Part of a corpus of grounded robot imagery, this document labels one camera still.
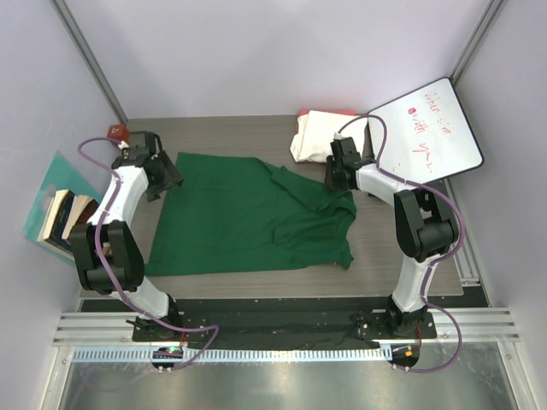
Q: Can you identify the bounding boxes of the white dry-erase board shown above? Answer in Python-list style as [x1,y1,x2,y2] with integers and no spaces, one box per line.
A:
[368,78,484,183]

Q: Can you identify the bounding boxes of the green t shirt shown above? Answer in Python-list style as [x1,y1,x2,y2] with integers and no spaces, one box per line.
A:
[145,152,356,277]

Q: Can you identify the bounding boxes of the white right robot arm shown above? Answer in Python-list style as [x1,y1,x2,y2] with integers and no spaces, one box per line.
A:
[326,138,460,337]

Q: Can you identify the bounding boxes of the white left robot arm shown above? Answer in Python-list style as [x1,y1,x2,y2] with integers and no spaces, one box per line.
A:
[68,131,183,341]

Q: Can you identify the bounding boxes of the stack of books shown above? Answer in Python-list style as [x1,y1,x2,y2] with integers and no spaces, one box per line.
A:
[38,189,98,261]

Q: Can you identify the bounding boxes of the red cube block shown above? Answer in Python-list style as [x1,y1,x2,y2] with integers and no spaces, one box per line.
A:
[107,124,130,144]

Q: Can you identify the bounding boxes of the folded white t shirt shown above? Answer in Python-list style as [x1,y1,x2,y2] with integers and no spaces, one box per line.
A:
[290,110,369,164]

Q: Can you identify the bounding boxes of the teal plastic folder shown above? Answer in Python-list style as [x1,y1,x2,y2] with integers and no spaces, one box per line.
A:
[23,151,102,262]

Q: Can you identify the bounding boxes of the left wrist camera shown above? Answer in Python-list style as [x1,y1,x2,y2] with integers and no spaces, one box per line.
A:
[119,131,163,157]

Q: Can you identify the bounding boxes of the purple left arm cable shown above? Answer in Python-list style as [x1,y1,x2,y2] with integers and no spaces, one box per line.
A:
[77,136,220,371]

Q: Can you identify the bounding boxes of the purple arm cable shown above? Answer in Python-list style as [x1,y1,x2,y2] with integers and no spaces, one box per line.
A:
[335,114,469,375]
[77,136,220,371]

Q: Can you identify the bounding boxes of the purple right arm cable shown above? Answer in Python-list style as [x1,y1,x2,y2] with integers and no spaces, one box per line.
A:
[335,114,469,375]

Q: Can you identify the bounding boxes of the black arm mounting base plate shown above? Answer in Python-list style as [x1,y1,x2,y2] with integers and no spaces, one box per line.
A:
[79,296,439,345]

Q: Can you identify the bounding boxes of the white slotted cable duct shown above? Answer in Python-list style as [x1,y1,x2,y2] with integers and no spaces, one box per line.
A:
[72,345,392,365]

